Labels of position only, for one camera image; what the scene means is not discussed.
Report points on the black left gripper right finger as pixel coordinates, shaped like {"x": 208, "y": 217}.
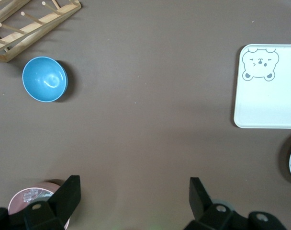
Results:
{"x": 200, "y": 201}

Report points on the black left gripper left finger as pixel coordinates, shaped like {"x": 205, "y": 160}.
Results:
{"x": 64, "y": 198}

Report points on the clear ice cubes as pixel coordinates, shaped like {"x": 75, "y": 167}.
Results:
{"x": 33, "y": 195}

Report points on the pink bowl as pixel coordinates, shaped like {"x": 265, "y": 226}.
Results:
{"x": 16, "y": 198}

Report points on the cream tray with bear print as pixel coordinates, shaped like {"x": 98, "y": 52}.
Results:
{"x": 267, "y": 103}

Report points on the blue bowl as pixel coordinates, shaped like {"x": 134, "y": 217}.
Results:
{"x": 43, "y": 79}

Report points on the wooden peg drying rack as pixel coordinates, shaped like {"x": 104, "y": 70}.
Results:
{"x": 47, "y": 20}

